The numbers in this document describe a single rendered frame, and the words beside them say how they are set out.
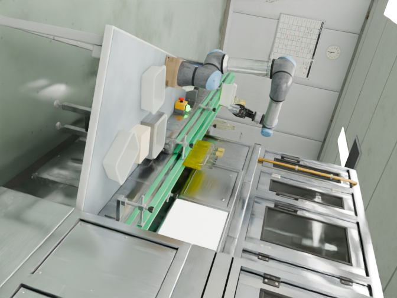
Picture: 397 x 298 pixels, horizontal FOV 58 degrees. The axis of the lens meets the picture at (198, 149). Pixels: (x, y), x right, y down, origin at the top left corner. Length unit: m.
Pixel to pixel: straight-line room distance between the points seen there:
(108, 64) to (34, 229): 0.67
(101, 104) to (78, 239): 0.52
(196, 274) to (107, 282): 0.29
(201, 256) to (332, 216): 1.25
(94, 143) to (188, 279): 0.66
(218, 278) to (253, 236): 0.81
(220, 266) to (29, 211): 0.75
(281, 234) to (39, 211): 1.29
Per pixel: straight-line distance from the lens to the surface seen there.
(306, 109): 8.34
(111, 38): 1.50
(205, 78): 2.10
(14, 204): 1.59
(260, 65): 2.15
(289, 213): 2.32
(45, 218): 1.50
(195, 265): 1.32
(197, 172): 2.41
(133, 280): 1.27
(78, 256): 1.35
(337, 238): 2.29
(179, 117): 2.46
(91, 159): 1.54
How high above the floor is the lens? 1.40
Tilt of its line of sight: 10 degrees down
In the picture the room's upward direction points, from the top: 104 degrees clockwise
